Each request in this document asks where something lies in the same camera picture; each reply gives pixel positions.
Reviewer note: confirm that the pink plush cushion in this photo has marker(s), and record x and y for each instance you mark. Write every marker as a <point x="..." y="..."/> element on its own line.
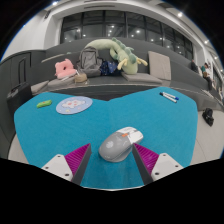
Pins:
<point x="64" y="70"/>

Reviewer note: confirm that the person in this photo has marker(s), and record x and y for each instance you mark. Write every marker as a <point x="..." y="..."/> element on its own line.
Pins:
<point x="194" y="66"/>
<point x="206" y="74"/>

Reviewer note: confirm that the white marker with black cap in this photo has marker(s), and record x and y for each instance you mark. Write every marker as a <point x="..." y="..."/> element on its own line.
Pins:
<point x="168" y="97"/>

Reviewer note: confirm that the small green eraser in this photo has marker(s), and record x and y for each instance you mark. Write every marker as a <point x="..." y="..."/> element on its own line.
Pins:
<point x="44" y="104"/>

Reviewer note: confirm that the white marker with blue cap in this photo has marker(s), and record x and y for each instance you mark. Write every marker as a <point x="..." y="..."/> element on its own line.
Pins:
<point x="171" y="96"/>

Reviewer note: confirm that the black bag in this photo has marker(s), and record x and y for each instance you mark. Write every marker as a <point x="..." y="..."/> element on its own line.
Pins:
<point x="208" y="117"/>

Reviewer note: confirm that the round light blue mouse pad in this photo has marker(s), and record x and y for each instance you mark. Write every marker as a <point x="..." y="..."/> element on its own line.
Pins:
<point x="74" y="105"/>

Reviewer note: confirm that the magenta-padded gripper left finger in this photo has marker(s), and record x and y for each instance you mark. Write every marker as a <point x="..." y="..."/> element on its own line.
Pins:
<point x="60" y="165"/>

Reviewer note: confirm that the small beige pouch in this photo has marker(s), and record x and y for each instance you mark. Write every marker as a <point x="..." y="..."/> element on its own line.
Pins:
<point x="80" y="78"/>

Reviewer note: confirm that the flat grey seat cushion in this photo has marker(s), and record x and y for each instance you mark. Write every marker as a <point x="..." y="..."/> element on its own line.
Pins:
<point x="60" y="82"/>
<point x="141" y="78"/>
<point x="39" y="87"/>

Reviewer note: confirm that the green dragon plush toy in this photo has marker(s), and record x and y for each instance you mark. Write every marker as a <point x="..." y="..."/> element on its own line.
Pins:
<point x="125" y="56"/>

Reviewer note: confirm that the ceiling spot lights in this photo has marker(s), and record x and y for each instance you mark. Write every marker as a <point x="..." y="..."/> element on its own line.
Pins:
<point x="180" y="14"/>

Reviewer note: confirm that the black suitcase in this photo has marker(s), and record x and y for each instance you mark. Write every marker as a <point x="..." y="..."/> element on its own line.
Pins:
<point x="18" y="98"/>

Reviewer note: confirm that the grey backpack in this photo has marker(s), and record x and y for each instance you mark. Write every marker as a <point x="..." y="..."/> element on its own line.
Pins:
<point x="89" y="61"/>

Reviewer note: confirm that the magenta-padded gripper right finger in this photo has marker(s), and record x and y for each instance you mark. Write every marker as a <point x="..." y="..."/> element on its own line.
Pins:
<point x="165" y="164"/>

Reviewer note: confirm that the upright grey seat cushion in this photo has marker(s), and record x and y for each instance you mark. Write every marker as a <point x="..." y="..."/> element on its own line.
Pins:
<point x="159" y="65"/>

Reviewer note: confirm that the grey and white computer mouse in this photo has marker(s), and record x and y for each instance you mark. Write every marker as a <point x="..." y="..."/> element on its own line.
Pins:
<point x="116" y="146"/>

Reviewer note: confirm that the dark blue patterned bag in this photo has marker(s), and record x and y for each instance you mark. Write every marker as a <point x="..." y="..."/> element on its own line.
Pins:
<point x="108" y="68"/>

